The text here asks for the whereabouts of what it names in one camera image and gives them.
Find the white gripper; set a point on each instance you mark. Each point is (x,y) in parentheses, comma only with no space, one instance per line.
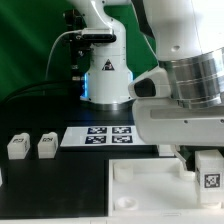
(163,122)

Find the white square tabletop tray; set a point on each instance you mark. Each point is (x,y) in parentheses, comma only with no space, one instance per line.
(143,186)

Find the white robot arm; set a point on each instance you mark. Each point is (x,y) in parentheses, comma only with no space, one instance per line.
(180,102)

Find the white marker tag sheet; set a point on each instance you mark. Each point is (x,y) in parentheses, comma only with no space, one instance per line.
(101,136)

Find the white block left edge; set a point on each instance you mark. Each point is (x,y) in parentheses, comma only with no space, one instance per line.
(1,178)

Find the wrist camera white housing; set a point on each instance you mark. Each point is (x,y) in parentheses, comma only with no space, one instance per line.
(151,84)

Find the black camera on stand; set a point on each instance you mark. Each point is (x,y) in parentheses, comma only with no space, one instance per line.
(79,48)

